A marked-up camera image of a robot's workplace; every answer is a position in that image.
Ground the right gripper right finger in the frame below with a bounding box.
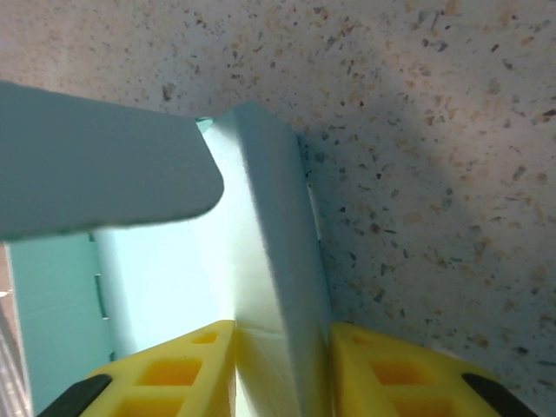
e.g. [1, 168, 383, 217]
[328, 321, 535, 417]

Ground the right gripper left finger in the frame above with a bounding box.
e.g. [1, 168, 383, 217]
[36, 320, 238, 417]

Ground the light blue paper box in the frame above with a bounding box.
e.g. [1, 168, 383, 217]
[0, 80, 335, 417]

